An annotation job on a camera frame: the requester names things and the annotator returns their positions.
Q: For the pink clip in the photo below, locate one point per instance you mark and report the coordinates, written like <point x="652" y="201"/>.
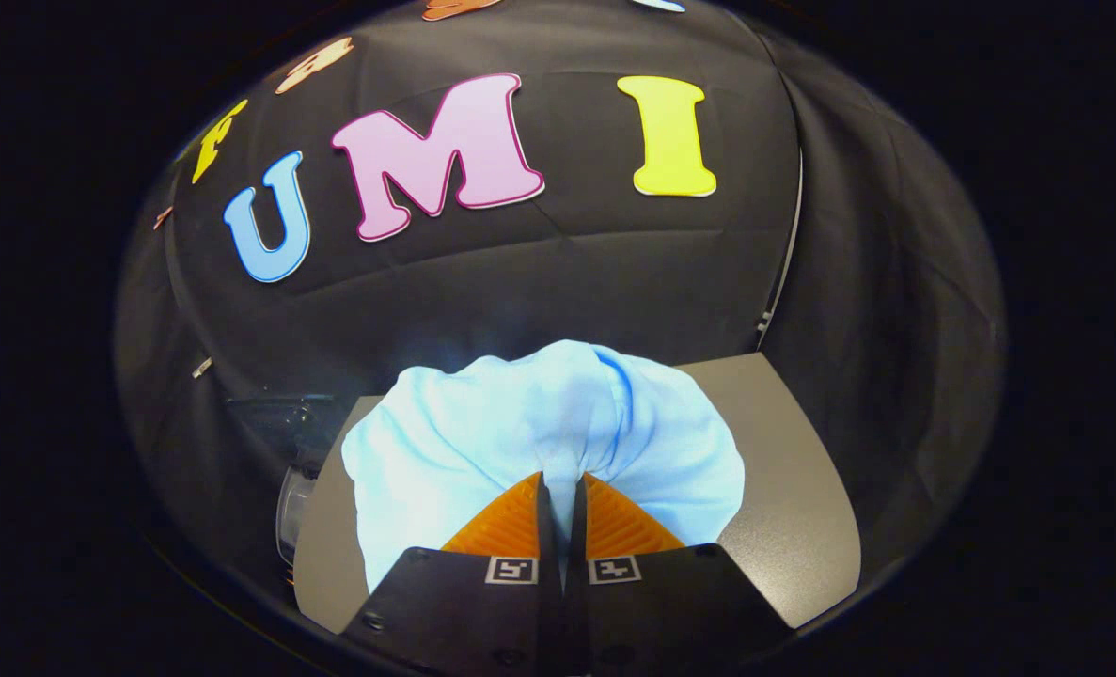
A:
<point x="161" y="218"/>

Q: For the light blue shirt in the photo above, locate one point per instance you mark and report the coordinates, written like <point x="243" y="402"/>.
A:
<point x="482" y="432"/>

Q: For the grey washing machine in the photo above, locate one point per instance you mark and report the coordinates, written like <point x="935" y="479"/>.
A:
<point x="294" y="508"/>

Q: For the black backdrop cloth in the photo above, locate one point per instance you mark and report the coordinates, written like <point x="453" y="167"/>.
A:
<point x="567" y="273"/>

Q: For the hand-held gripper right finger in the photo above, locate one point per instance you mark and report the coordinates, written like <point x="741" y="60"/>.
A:
<point x="670" y="611"/>

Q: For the silver clip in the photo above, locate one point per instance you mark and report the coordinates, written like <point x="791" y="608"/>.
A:
<point x="202" y="367"/>

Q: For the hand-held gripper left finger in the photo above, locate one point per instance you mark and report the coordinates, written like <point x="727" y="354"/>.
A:
<point x="463" y="611"/>

